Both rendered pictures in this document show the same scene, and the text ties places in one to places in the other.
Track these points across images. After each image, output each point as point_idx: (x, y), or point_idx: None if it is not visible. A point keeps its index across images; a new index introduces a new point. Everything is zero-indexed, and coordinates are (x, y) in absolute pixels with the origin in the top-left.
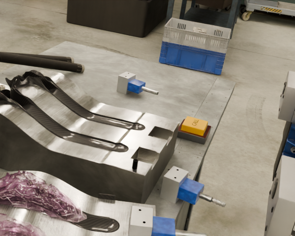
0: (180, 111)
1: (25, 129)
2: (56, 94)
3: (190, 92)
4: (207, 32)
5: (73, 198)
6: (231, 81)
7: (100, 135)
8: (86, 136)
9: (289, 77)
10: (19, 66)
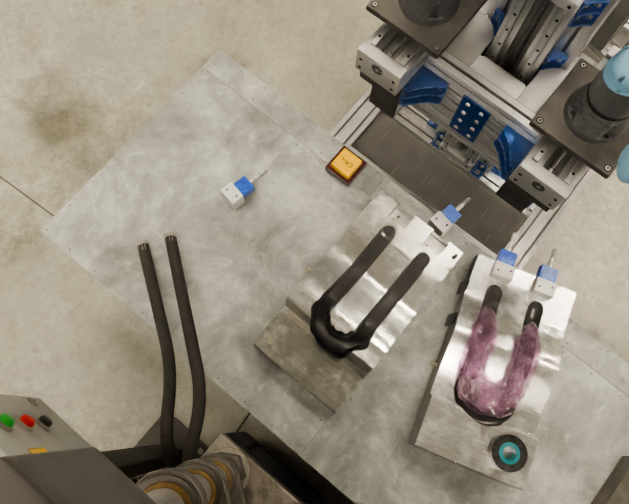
0: (293, 157)
1: (399, 330)
2: (337, 292)
3: (244, 123)
4: None
5: (472, 309)
6: (218, 54)
7: (397, 268)
8: (397, 280)
9: (377, 61)
10: (145, 312)
